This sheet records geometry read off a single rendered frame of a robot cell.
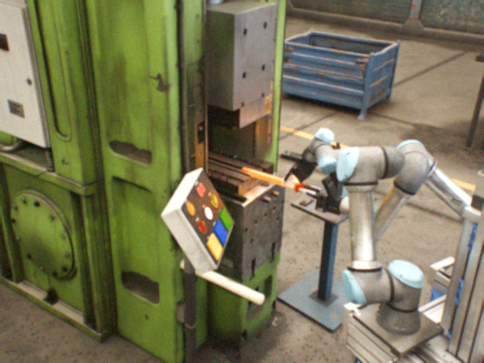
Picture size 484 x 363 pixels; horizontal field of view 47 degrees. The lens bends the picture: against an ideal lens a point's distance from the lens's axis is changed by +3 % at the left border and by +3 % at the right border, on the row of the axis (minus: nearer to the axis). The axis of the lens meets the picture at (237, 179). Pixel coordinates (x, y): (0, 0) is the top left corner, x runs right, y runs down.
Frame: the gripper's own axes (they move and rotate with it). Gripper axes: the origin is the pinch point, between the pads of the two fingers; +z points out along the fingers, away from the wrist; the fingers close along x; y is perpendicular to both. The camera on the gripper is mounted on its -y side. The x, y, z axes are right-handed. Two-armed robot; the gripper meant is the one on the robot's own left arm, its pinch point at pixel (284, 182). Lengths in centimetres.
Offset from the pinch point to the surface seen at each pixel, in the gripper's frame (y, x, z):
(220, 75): -47, -17, -31
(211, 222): -3, -56, -5
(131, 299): -20, -44, 92
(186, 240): -3, -72, -6
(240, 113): -31.9, -11.4, -20.5
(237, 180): -17.5, -7.9, 12.6
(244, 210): -4.3, -15.5, 16.4
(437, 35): -91, 773, 161
